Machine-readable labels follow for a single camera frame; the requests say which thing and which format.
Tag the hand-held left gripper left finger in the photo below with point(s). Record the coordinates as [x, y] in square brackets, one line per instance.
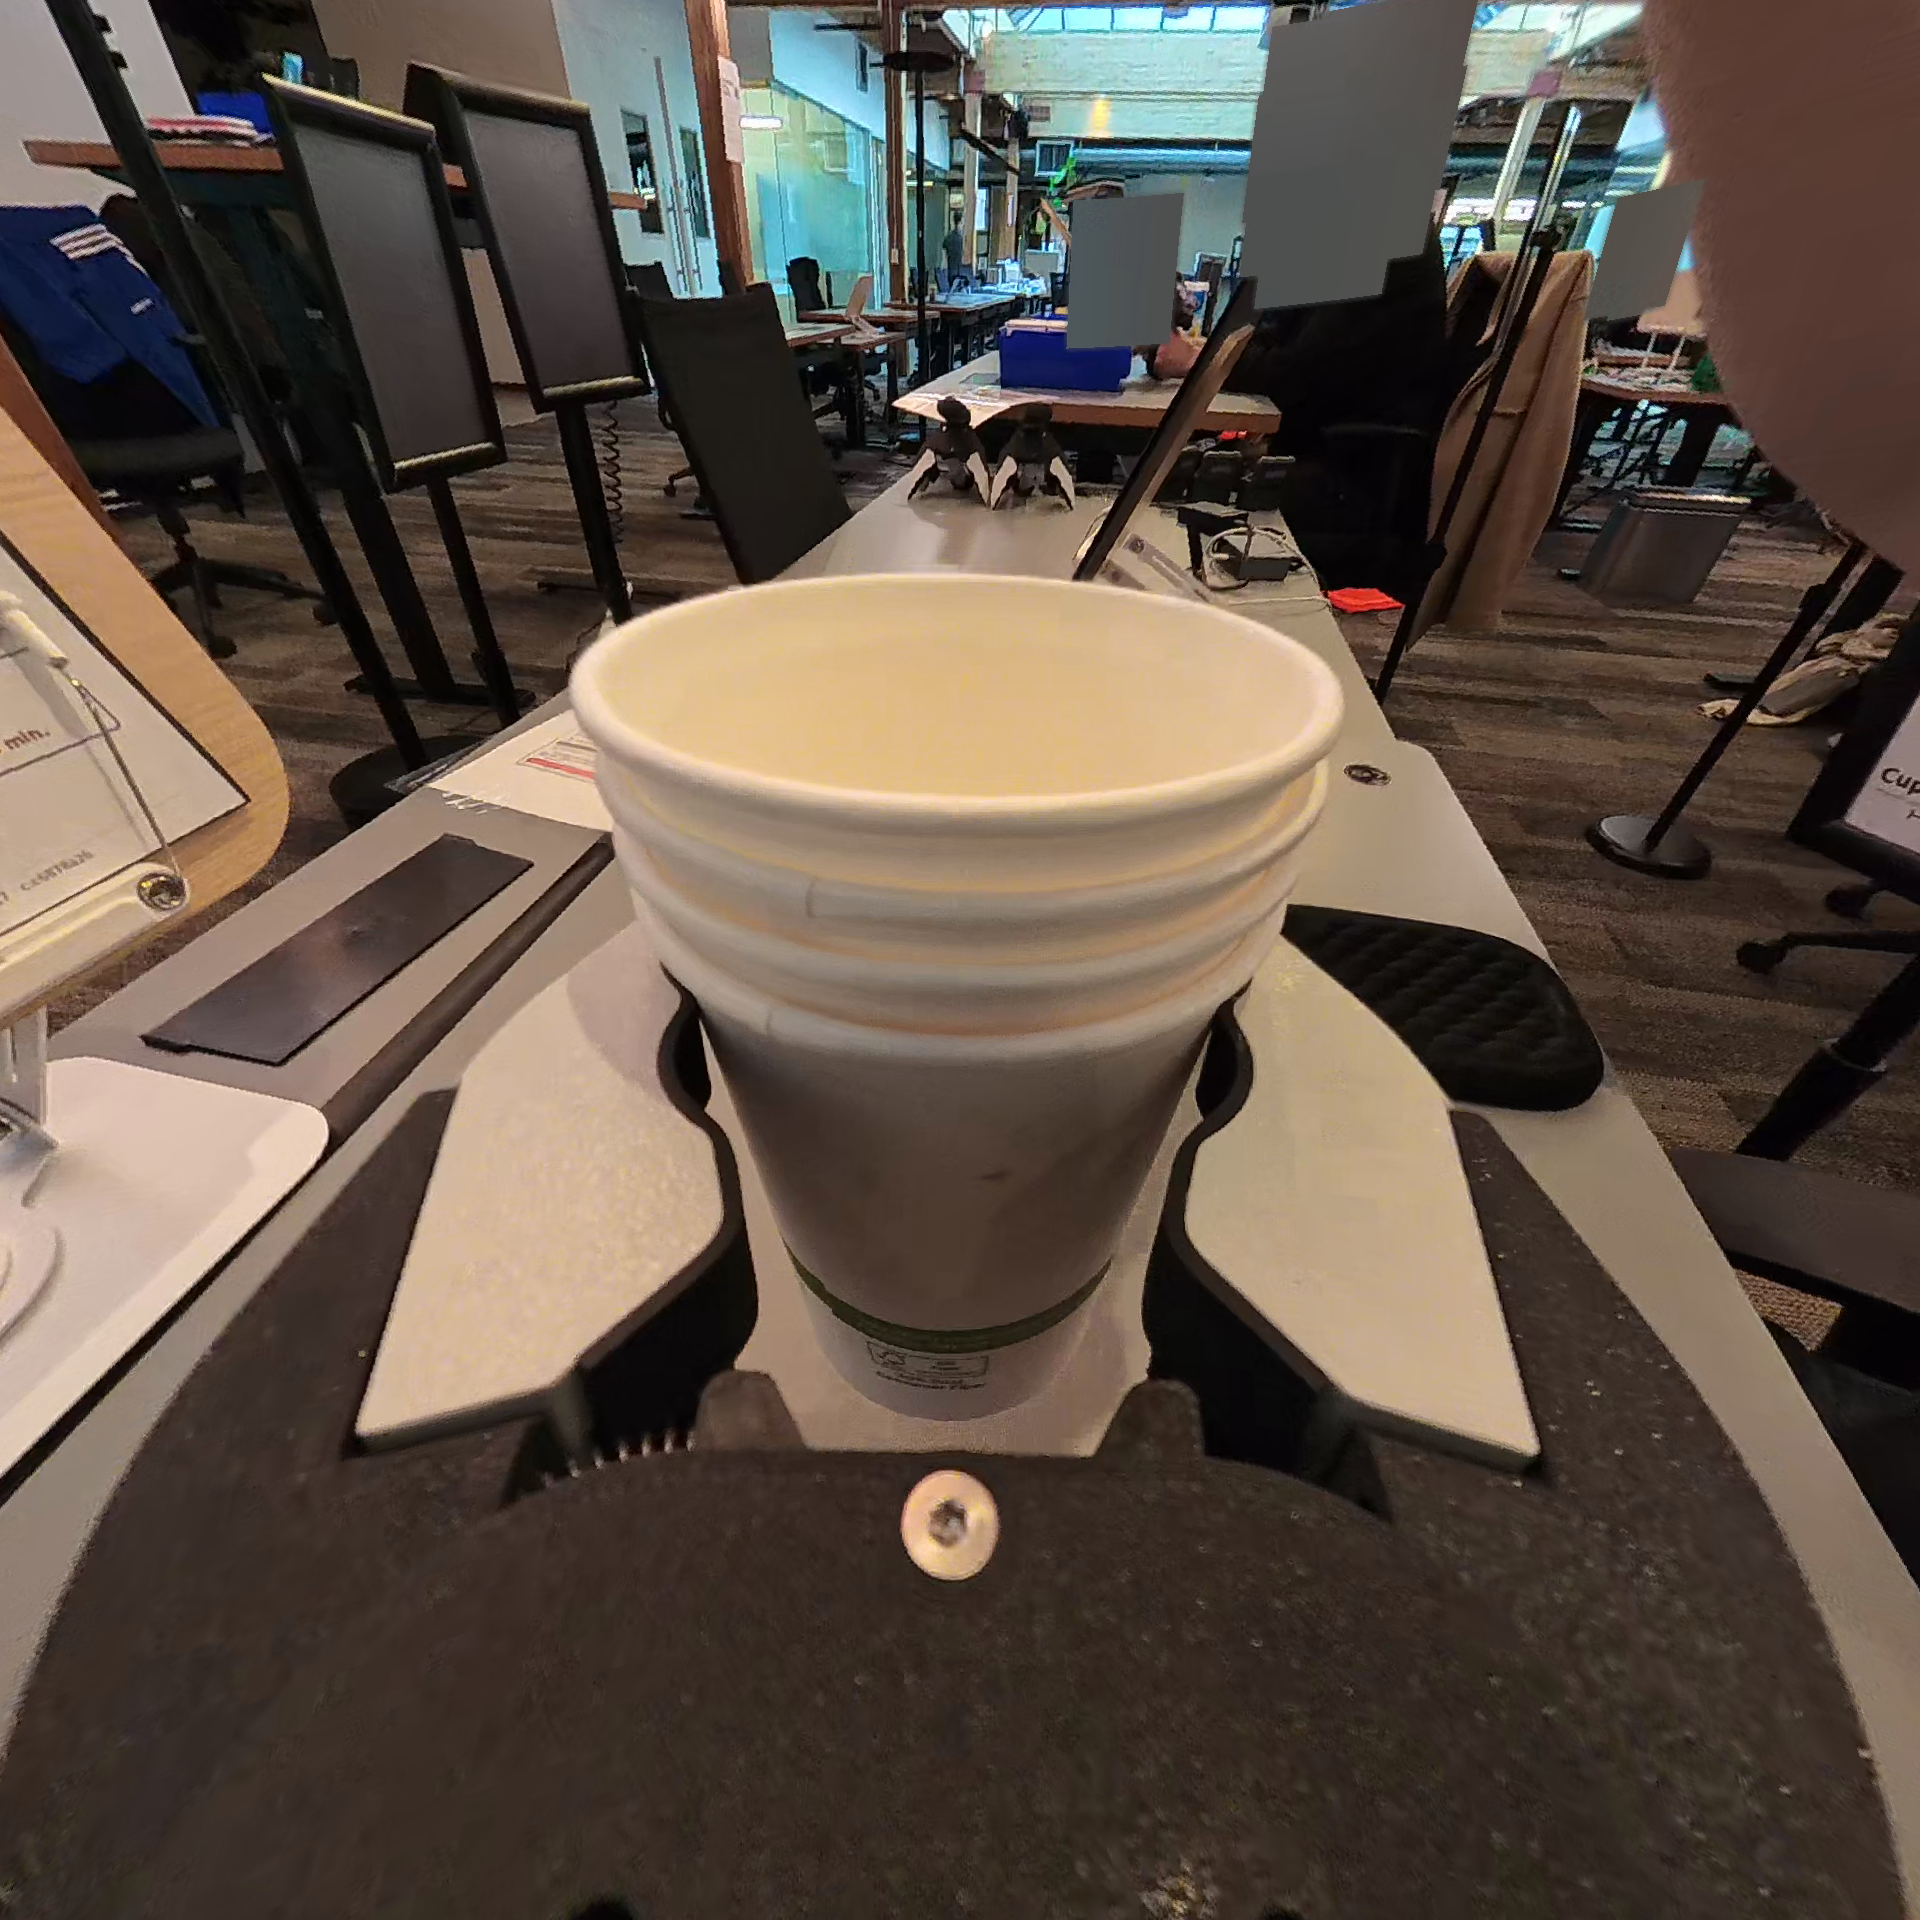
[495, 1228]

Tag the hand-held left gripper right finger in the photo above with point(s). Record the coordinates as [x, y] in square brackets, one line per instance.
[1380, 1246]

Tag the black quilted mouse pad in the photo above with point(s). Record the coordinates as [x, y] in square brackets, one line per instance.
[1456, 991]

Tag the black flat plate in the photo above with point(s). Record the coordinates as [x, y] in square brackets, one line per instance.
[343, 946]

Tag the laminated instruction sheet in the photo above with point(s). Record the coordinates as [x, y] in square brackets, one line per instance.
[525, 781]

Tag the black round stand base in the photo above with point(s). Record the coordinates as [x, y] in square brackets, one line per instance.
[383, 787]
[1651, 847]

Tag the printed document sheet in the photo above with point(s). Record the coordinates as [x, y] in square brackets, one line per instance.
[166, 794]

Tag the instruction sheet on stand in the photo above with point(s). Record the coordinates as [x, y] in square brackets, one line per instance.
[74, 841]

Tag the black tripod leg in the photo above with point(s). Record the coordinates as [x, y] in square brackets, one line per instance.
[1391, 661]

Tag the instruction board on wood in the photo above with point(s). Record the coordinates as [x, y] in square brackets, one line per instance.
[179, 704]

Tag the small red object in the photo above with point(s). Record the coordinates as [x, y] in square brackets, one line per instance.
[1364, 599]

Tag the black framed sign board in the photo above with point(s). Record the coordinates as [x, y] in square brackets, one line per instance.
[1883, 781]

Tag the white power adapter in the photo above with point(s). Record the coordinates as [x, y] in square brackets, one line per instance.
[1259, 563]

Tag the pale cloth on floor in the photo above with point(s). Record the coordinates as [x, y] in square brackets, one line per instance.
[1815, 682]

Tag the black power adapter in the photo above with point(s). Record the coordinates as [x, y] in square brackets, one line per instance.
[1213, 519]

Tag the grey waste bin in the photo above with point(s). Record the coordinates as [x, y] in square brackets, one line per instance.
[1665, 546]

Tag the beige coat on stand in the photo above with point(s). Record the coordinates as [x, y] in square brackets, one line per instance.
[1514, 448]

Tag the black office chair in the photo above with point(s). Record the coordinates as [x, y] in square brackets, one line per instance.
[166, 481]

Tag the black stand rod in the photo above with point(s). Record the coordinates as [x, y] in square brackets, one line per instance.
[1153, 448]

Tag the black chair back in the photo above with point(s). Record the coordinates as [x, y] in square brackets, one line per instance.
[734, 420]

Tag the white black tabletop device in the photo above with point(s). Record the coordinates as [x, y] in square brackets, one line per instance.
[945, 448]
[1030, 458]

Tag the blue storage box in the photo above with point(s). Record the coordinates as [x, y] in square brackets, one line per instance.
[1064, 360]

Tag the black framed display panel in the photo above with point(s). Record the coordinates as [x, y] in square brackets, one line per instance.
[389, 284]
[546, 238]

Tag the blue striped jacket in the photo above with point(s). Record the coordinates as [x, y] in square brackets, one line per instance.
[92, 316]

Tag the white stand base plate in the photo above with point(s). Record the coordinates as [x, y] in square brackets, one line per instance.
[166, 1200]

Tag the black metal stand frame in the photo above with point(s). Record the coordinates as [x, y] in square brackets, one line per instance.
[224, 448]

